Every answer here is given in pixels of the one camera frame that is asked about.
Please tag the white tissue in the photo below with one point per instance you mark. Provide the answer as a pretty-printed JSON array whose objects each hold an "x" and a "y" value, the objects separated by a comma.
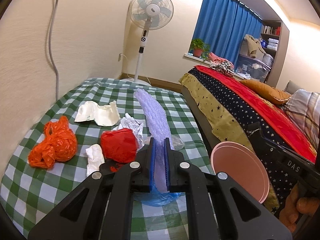
[{"x": 95, "y": 157}]

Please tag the wooden bookshelf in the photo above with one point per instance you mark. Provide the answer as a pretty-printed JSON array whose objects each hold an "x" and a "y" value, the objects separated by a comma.
[{"x": 271, "y": 30}]

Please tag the blue plastic bag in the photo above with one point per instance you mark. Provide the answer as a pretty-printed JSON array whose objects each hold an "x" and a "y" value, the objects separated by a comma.
[{"x": 155, "y": 200}]

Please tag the pink plastic bin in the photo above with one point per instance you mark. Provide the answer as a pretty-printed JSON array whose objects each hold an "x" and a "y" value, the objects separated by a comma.
[{"x": 237, "y": 165}]

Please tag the orange pillow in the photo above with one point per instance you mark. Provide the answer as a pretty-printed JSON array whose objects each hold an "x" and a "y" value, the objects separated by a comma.
[{"x": 265, "y": 90}]

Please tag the potted green plant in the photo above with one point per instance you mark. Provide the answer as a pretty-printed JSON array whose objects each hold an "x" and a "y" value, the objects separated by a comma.
[{"x": 198, "y": 47}]

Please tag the blue curtain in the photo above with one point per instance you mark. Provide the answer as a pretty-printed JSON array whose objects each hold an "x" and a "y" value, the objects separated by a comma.
[{"x": 225, "y": 30}]

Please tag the person's right hand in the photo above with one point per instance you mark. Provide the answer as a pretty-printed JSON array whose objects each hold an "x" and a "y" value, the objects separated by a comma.
[{"x": 291, "y": 210}]

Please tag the clear storage box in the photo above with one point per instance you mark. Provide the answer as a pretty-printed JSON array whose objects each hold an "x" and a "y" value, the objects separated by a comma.
[{"x": 250, "y": 67}]

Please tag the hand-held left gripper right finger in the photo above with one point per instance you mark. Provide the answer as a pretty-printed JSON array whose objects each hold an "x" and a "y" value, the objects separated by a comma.
[{"x": 167, "y": 165}]

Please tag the beige coat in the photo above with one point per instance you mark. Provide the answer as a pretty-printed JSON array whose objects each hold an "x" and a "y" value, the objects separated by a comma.
[{"x": 252, "y": 45}]

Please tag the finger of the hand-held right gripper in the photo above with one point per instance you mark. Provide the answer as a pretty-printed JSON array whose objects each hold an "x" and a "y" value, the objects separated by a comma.
[{"x": 257, "y": 132}]

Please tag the cream paper bag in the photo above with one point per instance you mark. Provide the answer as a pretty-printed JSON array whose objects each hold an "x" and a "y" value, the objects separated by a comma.
[{"x": 100, "y": 115}]

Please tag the pink clothing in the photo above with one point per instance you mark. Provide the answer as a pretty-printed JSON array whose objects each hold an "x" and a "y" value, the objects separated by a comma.
[{"x": 215, "y": 57}]

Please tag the white wall socket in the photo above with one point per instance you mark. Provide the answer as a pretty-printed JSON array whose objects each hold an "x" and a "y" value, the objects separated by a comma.
[{"x": 120, "y": 57}]

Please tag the white bubble wrap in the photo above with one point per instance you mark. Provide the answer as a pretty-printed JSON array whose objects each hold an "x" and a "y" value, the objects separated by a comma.
[{"x": 155, "y": 115}]

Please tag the red plastic bag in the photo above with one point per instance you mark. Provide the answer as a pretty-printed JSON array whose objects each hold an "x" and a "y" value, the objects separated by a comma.
[{"x": 117, "y": 145}]

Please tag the plaid pillow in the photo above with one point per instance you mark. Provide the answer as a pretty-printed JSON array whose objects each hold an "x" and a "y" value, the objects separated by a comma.
[{"x": 305, "y": 110}]

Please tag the striped clothing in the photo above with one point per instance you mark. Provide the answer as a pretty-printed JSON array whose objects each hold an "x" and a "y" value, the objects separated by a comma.
[{"x": 222, "y": 68}]

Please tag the green checked cloth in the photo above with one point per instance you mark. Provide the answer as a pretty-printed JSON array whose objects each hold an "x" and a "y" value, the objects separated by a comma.
[{"x": 50, "y": 185}]

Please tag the orange plastic bag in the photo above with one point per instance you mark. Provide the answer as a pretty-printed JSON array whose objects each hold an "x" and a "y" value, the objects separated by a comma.
[{"x": 57, "y": 145}]

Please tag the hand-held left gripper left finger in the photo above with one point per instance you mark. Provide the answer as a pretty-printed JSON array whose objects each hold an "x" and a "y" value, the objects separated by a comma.
[{"x": 152, "y": 165}]

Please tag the printed paper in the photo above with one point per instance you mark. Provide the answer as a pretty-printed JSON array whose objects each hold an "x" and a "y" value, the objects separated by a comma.
[{"x": 130, "y": 125}]

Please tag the bed with star blanket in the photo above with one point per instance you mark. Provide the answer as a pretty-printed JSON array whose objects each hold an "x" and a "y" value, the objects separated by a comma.
[{"x": 225, "y": 100}]

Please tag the red blanket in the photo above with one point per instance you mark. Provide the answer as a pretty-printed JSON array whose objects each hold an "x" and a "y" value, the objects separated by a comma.
[{"x": 262, "y": 105}]

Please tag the white standing fan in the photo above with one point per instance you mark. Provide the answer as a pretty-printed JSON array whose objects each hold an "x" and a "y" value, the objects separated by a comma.
[{"x": 150, "y": 10}]

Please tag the clear plastic bag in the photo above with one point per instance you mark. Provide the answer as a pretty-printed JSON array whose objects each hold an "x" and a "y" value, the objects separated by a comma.
[{"x": 178, "y": 142}]

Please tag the white windowsill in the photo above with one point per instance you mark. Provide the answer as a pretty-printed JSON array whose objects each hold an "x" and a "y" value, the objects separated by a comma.
[{"x": 192, "y": 56}]

